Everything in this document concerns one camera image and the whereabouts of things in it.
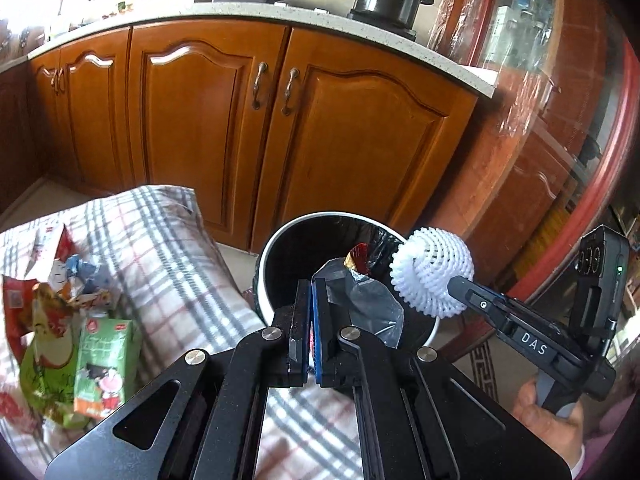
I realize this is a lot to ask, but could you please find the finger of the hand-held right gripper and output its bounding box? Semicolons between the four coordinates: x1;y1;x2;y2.
446;276;566;361
477;287;575;346

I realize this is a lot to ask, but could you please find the white foam fruit net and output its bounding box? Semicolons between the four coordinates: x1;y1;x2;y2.
390;226;475;318

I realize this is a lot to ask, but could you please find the white round trash bin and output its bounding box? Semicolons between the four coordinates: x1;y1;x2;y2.
255;212;441;356

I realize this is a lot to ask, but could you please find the wooden lower cabinet row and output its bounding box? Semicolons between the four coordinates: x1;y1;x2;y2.
0;60;36;213

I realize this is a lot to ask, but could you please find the speckled kitchen countertop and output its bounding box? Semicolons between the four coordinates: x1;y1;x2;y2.
0;2;501;101

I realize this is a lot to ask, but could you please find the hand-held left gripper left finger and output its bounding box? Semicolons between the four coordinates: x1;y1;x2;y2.
45;280;313;480

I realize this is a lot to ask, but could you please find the red white snack packet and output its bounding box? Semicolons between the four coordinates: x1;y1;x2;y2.
27;224;77;283

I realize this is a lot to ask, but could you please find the person's right forearm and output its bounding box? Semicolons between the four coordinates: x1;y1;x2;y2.
567;375;640;480

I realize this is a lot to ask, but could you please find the green snack bag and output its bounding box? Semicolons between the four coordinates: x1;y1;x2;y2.
19;285;93;428

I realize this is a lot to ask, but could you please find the black bin liner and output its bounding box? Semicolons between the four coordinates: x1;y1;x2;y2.
272;216;408;311

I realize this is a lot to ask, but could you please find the wooden cabinet door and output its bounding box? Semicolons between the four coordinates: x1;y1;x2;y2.
29;50;68;181
250;27;478;261
60;30;136;193
127;24;292;241

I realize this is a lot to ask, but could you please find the blue white crumpled wrapper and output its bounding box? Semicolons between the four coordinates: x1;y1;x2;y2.
62;254;115;308

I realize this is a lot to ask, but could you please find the plaid cloth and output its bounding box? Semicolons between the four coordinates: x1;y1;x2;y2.
0;185;361;480

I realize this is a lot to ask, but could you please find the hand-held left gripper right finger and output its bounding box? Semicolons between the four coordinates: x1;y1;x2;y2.
312;280;571;480

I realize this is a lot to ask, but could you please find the glass sliding door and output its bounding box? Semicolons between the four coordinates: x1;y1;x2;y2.
430;0;640;361

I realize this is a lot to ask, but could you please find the metal cabinet handle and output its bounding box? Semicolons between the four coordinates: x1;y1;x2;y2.
281;68;300;116
251;61;269;110

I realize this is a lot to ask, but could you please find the silver plastic snack wrapper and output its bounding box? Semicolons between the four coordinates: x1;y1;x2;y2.
312;242;405;348

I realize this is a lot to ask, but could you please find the green drink carton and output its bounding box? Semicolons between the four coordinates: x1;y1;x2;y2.
74;316;142;420

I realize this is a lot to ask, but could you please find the person's right hand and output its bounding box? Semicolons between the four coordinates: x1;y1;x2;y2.
512;379;586;466

